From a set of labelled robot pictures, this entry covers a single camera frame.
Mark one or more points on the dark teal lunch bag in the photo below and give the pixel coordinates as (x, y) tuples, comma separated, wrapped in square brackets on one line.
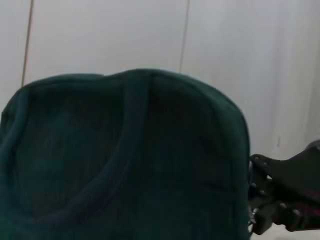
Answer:
[(125, 162)]

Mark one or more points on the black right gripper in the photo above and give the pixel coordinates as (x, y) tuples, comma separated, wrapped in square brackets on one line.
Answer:
[(300, 172)]

